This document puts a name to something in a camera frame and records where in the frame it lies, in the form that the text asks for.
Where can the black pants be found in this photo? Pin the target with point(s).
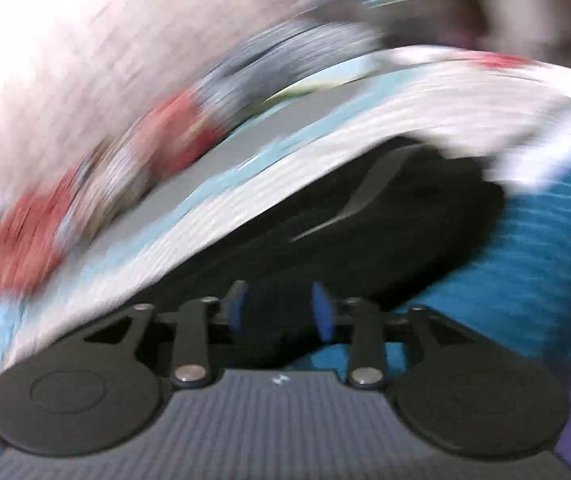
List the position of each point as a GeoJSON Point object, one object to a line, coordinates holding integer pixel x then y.
{"type": "Point", "coordinates": [405, 220]}

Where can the blue and white printed blanket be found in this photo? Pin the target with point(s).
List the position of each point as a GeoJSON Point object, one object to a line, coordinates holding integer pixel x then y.
{"type": "Point", "coordinates": [515, 270]}

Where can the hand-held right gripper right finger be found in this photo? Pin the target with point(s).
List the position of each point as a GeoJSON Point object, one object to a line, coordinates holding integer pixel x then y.
{"type": "Point", "coordinates": [323, 316]}

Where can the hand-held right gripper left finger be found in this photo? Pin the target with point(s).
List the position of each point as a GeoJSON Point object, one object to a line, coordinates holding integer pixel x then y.
{"type": "Point", "coordinates": [236, 310]}

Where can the red patterned cloth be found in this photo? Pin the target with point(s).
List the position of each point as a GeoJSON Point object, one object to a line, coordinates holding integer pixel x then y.
{"type": "Point", "coordinates": [30, 230]}

